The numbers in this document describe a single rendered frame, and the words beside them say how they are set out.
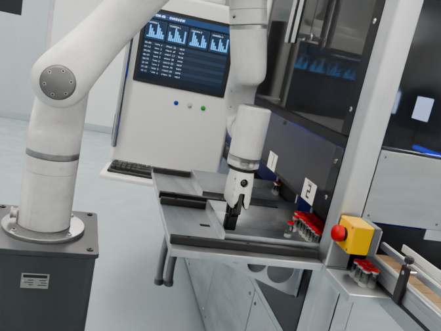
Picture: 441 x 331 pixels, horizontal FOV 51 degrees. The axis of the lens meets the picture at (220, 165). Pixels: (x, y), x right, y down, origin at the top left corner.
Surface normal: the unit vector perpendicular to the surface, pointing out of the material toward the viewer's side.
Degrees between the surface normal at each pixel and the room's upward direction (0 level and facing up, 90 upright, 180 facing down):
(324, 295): 90
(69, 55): 62
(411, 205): 90
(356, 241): 90
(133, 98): 90
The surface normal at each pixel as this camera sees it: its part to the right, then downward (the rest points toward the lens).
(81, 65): 0.60, -0.04
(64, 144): 0.61, 0.23
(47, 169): 0.18, 0.26
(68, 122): 0.52, -0.71
